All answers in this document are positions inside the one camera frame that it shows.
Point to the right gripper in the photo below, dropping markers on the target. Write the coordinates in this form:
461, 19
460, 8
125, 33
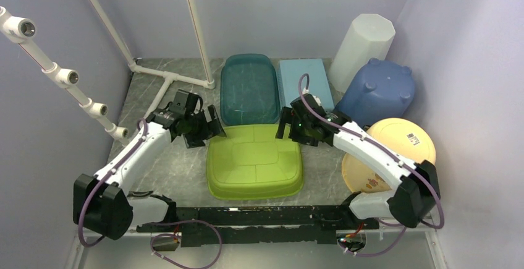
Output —
288, 115

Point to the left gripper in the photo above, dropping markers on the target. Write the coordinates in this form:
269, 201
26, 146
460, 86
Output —
212, 128

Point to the dark green basket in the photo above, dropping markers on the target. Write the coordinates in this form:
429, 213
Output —
249, 91

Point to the lime green basket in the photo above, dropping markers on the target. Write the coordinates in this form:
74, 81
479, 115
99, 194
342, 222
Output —
250, 163

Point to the blue bucket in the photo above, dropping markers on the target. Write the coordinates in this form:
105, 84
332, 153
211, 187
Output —
379, 90

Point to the white octagonal bin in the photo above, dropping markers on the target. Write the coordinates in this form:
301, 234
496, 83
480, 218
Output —
369, 36

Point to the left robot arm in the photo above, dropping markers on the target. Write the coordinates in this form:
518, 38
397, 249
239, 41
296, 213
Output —
102, 202

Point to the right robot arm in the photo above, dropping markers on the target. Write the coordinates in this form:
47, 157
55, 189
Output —
414, 187

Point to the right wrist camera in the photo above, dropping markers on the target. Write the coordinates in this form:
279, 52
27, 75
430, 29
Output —
317, 100

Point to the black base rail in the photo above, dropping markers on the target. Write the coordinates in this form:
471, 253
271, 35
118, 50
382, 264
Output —
199, 226

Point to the black flat handle piece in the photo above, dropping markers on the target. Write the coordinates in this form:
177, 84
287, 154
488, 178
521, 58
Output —
139, 194

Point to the white PVC pipe frame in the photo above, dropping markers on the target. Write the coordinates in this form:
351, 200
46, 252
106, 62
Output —
86, 81

